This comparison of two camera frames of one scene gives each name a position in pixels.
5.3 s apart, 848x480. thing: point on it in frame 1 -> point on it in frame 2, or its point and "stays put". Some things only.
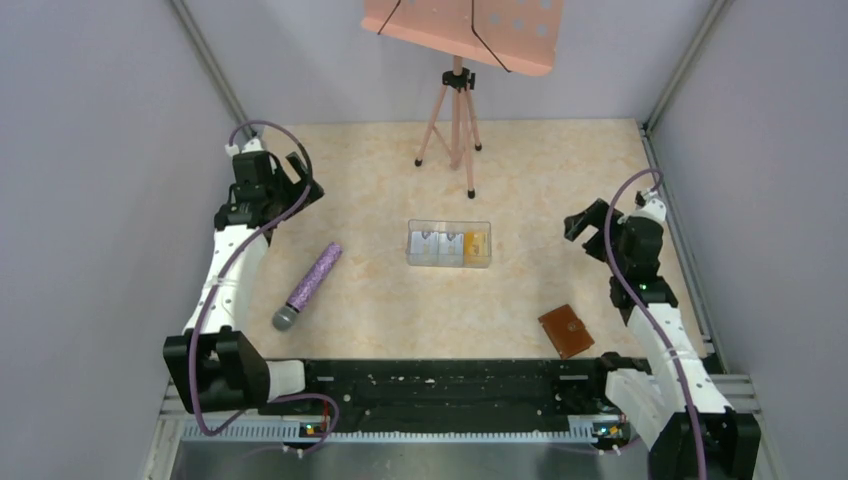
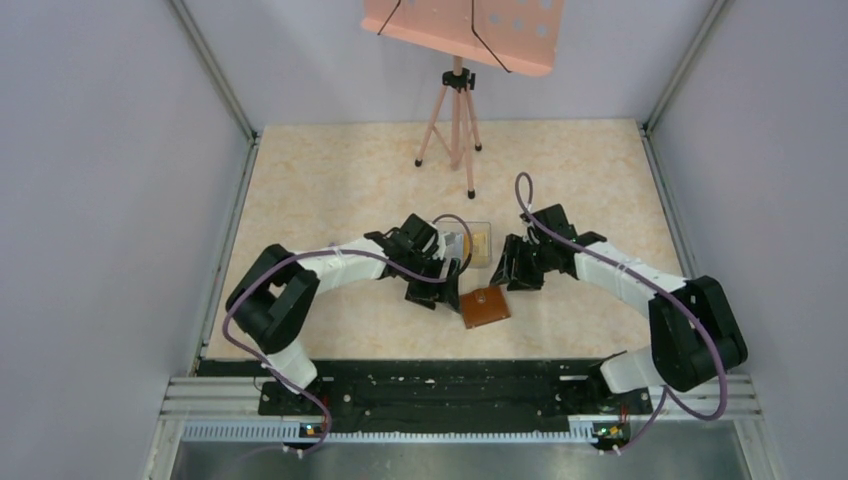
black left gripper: [297, 190] -> [434, 291]
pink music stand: [518, 36] stays put
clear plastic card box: [449, 243] stays put
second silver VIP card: [450, 244] stays put
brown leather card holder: [567, 331] -> [484, 306]
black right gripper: [575, 225] -> [523, 280]
